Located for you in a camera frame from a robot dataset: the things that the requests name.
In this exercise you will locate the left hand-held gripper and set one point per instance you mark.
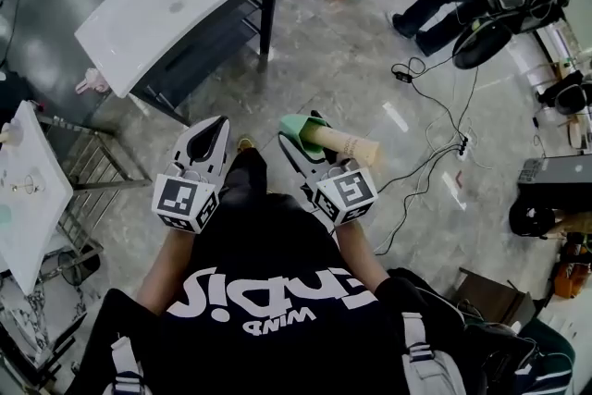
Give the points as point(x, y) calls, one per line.
point(178, 199)

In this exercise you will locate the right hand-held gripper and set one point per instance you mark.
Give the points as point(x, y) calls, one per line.
point(347, 196)

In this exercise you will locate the green cloth item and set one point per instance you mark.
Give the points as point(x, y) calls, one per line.
point(300, 129)

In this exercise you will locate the brown cardboard tube item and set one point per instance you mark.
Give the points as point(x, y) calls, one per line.
point(347, 144)

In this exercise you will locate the white rectangular sink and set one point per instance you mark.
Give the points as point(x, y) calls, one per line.
point(176, 4)

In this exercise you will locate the person's right forearm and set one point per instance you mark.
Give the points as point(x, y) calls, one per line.
point(358, 254)

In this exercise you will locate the person's left forearm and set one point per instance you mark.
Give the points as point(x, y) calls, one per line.
point(166, 268)

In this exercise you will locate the dark metal sink stand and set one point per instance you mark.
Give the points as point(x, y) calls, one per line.
point(217, 41)

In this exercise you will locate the person's yellow shoe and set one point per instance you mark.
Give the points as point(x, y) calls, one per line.
point(245, 143)

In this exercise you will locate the person's black trousers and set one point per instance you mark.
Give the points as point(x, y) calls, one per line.
point(247, 178)

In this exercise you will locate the silver metal rack stand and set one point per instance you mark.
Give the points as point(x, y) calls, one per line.
point(102, 171)

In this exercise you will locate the black power adapter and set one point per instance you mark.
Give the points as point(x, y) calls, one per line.
point(402, 74)

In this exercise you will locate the small pink appliance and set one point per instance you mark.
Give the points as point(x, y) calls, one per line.
point(92, 81)

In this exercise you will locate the white power strip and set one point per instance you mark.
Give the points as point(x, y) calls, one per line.
point(462, 148)

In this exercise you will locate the person's black printed t-shirt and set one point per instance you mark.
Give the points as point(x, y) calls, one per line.
point(259, 300)

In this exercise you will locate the white marble-edged basin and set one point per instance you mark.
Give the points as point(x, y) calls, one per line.
point(28, 208)

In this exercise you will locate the black floor fan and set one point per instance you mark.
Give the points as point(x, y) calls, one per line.
point(483, 41)

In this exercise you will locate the black helmet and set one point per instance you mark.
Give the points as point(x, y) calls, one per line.
point(532, 217)

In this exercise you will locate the brown cardboard box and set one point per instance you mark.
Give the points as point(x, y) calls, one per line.
point(495, 296)

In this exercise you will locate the grey laptop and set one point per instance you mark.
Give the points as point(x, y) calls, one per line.
point(559, 180)

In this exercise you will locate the black backpack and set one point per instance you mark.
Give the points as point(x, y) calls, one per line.
point(499, 351)

